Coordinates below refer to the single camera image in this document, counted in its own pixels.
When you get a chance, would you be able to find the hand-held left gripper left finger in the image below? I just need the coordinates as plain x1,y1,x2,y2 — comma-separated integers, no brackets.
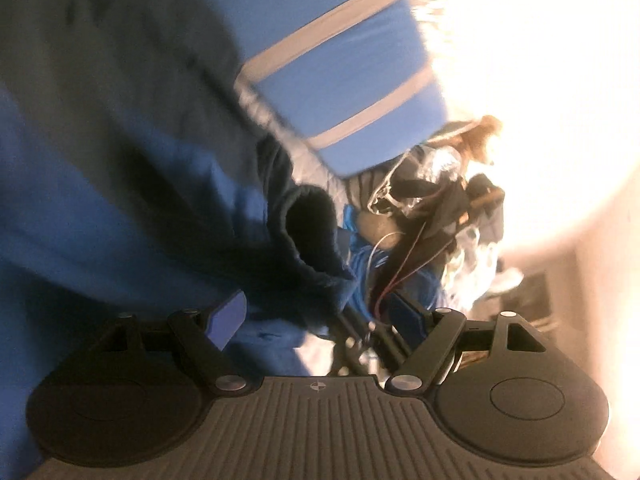
92,290,257,397

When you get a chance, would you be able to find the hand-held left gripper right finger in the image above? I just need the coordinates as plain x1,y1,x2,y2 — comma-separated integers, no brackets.
386,292,551,394

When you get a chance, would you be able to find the blue fleece jacket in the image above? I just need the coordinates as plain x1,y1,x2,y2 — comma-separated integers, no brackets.
0,0,362,466

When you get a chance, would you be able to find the clear plastic bag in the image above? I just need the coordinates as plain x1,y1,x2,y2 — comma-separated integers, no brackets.
369,144,463,217

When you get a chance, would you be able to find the blue grey-striped pillow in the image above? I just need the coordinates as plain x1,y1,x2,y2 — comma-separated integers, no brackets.
185,0,449,179

